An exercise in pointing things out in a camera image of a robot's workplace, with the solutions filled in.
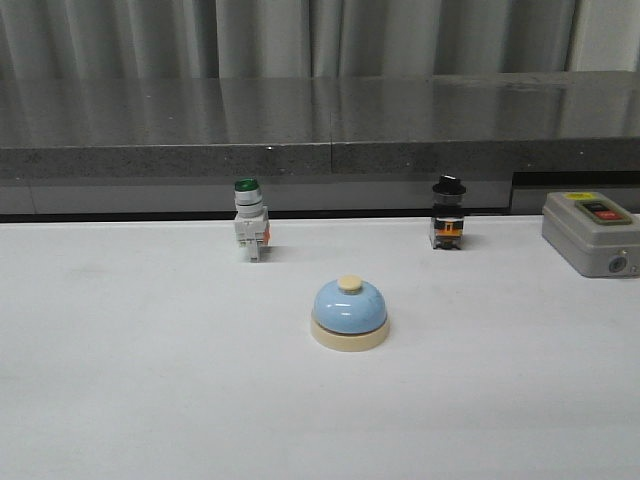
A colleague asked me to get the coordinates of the blue call bell cream base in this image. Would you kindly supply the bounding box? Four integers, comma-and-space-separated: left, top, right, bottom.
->
310, 275, 391, 352

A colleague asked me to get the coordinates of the grey stone counter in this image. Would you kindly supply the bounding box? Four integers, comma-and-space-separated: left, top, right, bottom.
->
1, 72, 639, 218

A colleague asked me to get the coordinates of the grey push button box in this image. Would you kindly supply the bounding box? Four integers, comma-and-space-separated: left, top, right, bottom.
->
542, 191, 639, 278

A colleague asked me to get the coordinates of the grey curtain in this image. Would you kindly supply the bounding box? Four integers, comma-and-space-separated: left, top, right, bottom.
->
1, 1, 639, 80

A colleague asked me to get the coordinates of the green pilot light switch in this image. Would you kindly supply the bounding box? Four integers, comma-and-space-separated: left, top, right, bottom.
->
234, 178, 270, 262

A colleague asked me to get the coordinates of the black rotary selector switch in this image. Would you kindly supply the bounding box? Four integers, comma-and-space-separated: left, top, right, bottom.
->
429, 174, 466, 250

